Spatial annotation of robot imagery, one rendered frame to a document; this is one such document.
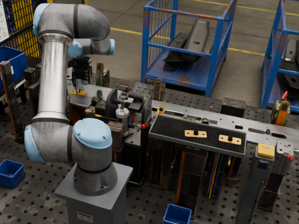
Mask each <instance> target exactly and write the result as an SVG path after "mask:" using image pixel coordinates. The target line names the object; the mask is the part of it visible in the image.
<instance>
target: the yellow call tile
mask: <svg viewBox="0 0 299 224"><path fill-rule="evenodd" d="M257 154H258V155H261V156H266V157H270V158H274V156H275V147H274V146H270V145H266V144H261V143H258V153H257Z"/></svg>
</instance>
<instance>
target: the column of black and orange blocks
mask: <svg viewBox="0 0 299 224"><path fill-rule="evenodd" d="M0 73H1V77H2V81H3V85H4V90H5V95H6V99H7V103H8V108H9V112H10V116H11V120H12V125H13V130H14V134H15V138H16V142H17V143H18V144H22V143H23V142H24V133H22V132H23V126H22V123H21V122H22V119H21V118H20V117H21V116H20V110H19V105H18V101H17V97H16V93H15V88H14V86H15V83H14V82H12V81H13V77H12V72H11V65H10V61H2V62H0Z"/></svg>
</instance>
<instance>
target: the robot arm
mask: <svg viewBox="0 0 299 224"><path fill-rule="evenodd" d="M33 32H34V35H35V36H36V37H37V38H38V41H39V42H40V43H41V45H42V57H41V70H40V89H39V103H38V114H37V115H36V116H35V117H34V118H33V119H32V125H28V126H27V127H26V128H25V132H24V142H25V148H26V152H27V155H28V157H29V158H30V159H31V160H32V161H35V162H44V163H46V162H77V165H76V168H75V171H74V174H73V183H74V186H75V188H76V190H77V191H78V192H80V193H82V194H84V195H87V196H101V195H104V194H106V193H108V192H110V191H111V190H112V189H113V188H114V187H115V185H116V183H117V171H116V169H115V167H114V164H113V163H112V137H111V130H110V128H109V126H108V125H107V124H105V123H104V122H103V121H101V120H98V119H94V118H85V119H82V120H79V121H77V122H76V123H75V125H74V126H70V125H69V119H68V118H67V117H66V116H65V105H66V87H67V69H68V68H70V67H73V69H72V84H73V86H74V88H75V90H76V91H77V93H79V90H80V91H81V89H85V86H84V85H88V84H89V83H88V81H87V78H88V77H90V76H91V75H92V66H89V60H90V57H88V56H86V55H107V56H108V55H114V54H115V40H114V39H110V38H109V32H110V24H109V21H108V19H107V18H106V16H105V15H104V14H103V13H101V12H100V11H98V10H97V9H95V8H93V7H91V6H88V5H84V4H54V3H49V4H40V5H38V6H37V8H36V10H35V13H34V17H33ZM68 55H69V56H70V57H72V60H71V61H68Z"/></svg>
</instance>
